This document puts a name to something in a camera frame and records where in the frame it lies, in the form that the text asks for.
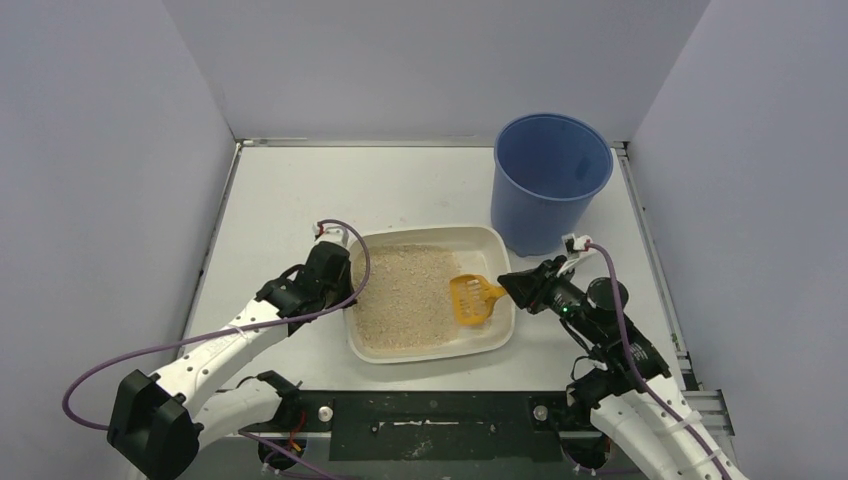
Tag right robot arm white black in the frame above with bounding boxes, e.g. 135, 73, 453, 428
497, 256, 744, 479

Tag blue plastic bucket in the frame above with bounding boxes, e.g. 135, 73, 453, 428
490, 113, 614, 257

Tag orange plastic litter scoop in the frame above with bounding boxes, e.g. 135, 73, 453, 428
449, 274, 507, 326

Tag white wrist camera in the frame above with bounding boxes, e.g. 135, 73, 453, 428
312, 222, 350, 249
557, 233, 593, 277

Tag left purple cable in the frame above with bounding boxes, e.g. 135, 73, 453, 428
62, 219, 372, 432

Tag beige cat litter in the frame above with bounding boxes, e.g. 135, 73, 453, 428
353, 244, 459, 352

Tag white plastic litter tray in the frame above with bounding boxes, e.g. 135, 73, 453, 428
344, 225, 516, 364

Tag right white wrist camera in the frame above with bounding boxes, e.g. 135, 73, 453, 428
557, 233, 593, 277

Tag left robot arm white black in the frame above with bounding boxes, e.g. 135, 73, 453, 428
107, 237, 355, 479

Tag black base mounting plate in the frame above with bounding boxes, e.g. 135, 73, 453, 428
251, 390, 612, 467

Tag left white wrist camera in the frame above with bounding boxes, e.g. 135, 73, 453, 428
312, 222, 350, 249

